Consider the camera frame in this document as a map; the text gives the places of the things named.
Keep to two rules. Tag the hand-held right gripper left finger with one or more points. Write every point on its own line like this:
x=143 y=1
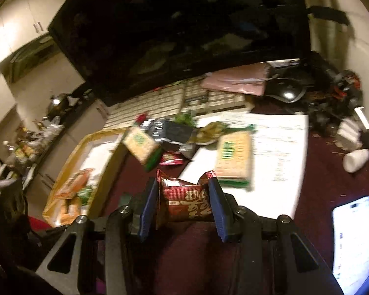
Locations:
x=147 y=212

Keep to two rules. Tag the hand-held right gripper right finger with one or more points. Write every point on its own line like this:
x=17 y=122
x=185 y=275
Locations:
x=216 y=212

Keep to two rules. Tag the dark red snack packet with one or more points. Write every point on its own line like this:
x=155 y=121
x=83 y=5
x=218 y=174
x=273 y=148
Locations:
x=184 y=202

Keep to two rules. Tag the small red snack packet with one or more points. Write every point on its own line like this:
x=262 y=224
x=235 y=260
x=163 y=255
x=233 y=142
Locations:
x=170 y=159

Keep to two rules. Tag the long cracker packet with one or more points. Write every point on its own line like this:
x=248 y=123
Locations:
x=233 y=156

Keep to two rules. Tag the small cracker packet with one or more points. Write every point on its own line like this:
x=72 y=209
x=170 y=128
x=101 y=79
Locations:
x=140 y=143

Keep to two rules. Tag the gold cardboard tray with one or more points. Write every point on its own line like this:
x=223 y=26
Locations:
x=101 y=156

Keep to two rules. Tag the silver foil snack packet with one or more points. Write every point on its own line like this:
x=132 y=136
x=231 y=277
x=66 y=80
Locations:
x=155 y=129

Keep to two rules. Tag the dark green snack packet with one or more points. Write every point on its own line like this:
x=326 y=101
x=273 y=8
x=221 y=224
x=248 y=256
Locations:
x=178 y=132

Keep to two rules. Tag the orange snack packet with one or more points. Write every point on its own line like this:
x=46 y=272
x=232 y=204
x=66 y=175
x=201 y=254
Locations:
x=75 y=182

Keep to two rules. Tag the handwritten white paper sheet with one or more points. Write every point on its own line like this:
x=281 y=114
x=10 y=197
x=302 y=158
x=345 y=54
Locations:
x=279 y=159

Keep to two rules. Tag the kitchen base cabinets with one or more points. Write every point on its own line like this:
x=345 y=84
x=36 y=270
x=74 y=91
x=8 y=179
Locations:
x=80 y=129

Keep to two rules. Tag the white and grey keyboard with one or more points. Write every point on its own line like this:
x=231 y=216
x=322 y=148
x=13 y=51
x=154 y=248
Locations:
x=160 y=103

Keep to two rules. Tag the pink pouch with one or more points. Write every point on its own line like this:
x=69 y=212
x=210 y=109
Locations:
x=233 y=80

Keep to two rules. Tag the black computer mouse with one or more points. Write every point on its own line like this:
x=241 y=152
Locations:
x=284 y=90

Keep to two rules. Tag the smartphone with lit screen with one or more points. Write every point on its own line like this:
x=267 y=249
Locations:
x=352 y=245

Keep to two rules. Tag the black chair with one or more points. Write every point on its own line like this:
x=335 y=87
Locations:
x=6 y=209

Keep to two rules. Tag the wok with steel lid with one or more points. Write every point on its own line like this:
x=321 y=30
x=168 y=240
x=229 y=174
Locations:
x=57 y=103

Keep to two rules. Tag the white cup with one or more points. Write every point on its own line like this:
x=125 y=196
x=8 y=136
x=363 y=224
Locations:
x=355 y=159

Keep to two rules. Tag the white ribbed object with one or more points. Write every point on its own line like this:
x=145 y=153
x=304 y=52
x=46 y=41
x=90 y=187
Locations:
x=347 y=133

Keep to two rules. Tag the black computer monitor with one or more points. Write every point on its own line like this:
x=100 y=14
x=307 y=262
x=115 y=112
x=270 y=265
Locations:
x=172 y=37

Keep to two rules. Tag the black and red device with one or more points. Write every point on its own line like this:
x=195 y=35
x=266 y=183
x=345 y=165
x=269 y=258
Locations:
x=346 y=87

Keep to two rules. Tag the range hood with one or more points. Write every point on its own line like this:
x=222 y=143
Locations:
x=30 y=58

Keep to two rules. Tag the kitchen wall cabinets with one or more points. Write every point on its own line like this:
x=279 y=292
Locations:
x=21 y=15

